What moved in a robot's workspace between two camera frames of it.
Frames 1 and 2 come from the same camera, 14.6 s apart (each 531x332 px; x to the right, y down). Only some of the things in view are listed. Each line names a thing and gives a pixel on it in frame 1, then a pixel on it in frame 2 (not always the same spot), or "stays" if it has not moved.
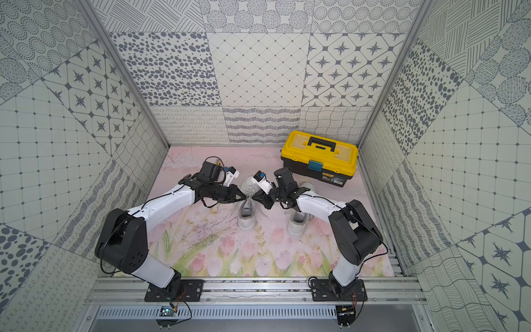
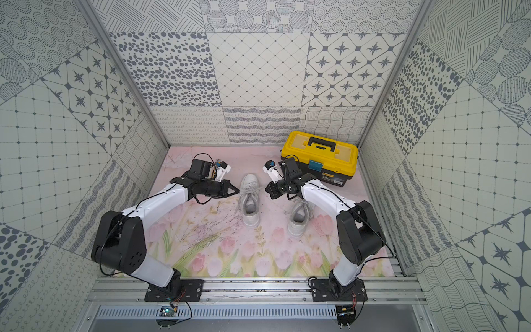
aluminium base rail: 252,298 stays
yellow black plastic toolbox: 323,158 stays
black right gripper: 264,199 → 272,189
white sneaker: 298,223 stays
